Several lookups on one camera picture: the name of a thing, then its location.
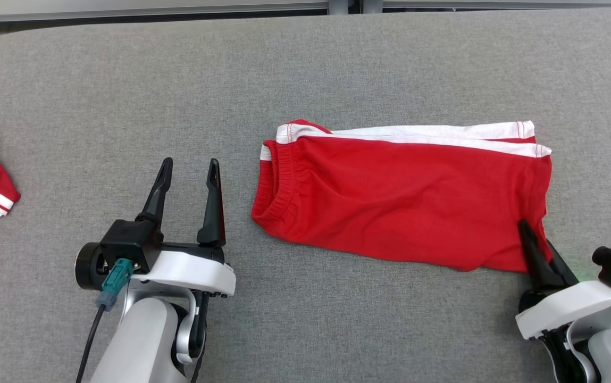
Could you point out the grey partition post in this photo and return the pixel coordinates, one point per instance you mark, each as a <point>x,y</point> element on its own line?
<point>338,5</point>

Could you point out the red shorts white stripes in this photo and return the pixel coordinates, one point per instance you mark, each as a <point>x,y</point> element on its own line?
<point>401,202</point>

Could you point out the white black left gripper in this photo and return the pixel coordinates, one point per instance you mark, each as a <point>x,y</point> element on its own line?
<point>188,271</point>

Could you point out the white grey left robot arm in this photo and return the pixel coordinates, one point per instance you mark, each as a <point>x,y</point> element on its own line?
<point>140,340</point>

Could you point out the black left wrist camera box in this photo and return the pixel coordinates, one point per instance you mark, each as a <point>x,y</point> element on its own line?
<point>130,242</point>

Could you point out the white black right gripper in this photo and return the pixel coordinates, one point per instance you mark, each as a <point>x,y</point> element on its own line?
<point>566,306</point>

